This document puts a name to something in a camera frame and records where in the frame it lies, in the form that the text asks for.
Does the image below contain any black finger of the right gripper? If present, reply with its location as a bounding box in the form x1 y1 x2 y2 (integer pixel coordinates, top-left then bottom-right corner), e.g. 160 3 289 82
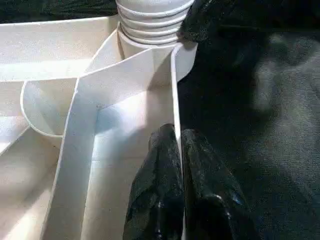
176 0 251 45

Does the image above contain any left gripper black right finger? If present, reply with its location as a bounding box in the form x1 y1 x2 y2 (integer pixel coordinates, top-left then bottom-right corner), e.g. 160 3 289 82
181 128 256 240

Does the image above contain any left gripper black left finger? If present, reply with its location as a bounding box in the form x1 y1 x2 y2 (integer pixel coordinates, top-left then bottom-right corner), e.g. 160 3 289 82
124 123 186 240

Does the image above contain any white plastic table leg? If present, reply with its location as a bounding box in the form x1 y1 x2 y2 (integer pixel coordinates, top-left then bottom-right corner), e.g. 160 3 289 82
116 0 196 46

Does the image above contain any white plastic table top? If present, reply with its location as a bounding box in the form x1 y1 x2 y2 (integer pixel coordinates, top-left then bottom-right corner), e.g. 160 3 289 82
0 16 198 240

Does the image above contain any black shiny mat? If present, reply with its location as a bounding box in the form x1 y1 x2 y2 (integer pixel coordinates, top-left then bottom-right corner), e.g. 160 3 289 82
0 0 320 240

